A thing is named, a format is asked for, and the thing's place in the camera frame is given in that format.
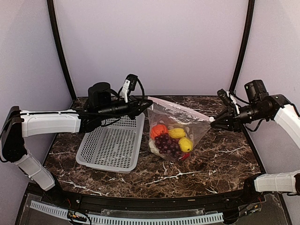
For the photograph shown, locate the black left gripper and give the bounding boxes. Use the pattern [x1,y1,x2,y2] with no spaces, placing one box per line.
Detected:
[98,94,152,120]

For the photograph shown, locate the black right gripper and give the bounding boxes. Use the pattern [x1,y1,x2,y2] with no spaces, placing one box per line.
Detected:
[211,102,268,132]

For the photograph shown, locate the orange toy fruit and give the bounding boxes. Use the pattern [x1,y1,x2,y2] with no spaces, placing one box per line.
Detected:
[150,124,168,140]

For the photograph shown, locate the dark red toy grapes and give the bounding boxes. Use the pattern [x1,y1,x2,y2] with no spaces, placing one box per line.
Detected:
[154,133,183,159]

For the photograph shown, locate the clear pink-dotted zip bag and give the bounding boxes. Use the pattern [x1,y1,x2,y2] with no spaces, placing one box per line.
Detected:
[147,97,214,162]

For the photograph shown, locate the large yellow toy fruit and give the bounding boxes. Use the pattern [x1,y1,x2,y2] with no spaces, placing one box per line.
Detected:
[168,128,186,139]

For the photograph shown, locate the small yellow toy fruit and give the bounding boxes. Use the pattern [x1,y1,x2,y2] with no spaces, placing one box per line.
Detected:
[178,137,193,153]

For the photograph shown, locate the red toy bell pepper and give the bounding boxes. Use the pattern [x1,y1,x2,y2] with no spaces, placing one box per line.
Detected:
[179,153,190,161]

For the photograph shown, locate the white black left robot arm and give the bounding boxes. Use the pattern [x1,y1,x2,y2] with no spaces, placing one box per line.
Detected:
[0,79,153,204]

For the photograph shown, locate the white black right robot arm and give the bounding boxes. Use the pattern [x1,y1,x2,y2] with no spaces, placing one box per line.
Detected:
[211,90,300,203]

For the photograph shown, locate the white perforated plastic basket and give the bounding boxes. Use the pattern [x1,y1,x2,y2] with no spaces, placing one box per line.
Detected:
[75,113,145,174]

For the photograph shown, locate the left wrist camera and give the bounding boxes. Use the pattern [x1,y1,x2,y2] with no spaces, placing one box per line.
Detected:
[118,74,145,103]

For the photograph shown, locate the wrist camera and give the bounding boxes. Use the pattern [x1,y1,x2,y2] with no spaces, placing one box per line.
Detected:
[118,74,145,103]
[217,89,240,114]

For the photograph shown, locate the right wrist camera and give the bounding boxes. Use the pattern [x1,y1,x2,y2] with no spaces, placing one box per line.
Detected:
[217,89,240,114]

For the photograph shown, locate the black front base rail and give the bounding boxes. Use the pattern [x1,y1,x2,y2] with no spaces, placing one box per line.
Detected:
[16,183,291,225]

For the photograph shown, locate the black vertical frame post left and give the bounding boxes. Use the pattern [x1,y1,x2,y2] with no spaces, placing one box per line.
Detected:
[46,0,77,102]

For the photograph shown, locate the black vertical frame post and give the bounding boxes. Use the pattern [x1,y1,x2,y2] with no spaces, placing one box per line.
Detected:
[46,0,77,102]
[229,0,255,91]

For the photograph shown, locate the black vertical frame post right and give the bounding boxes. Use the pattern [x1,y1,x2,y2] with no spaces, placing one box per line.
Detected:
[229,0,255,91]

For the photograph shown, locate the white slotted cable duct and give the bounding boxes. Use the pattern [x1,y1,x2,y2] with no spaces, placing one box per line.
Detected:
[30,201,224,225]

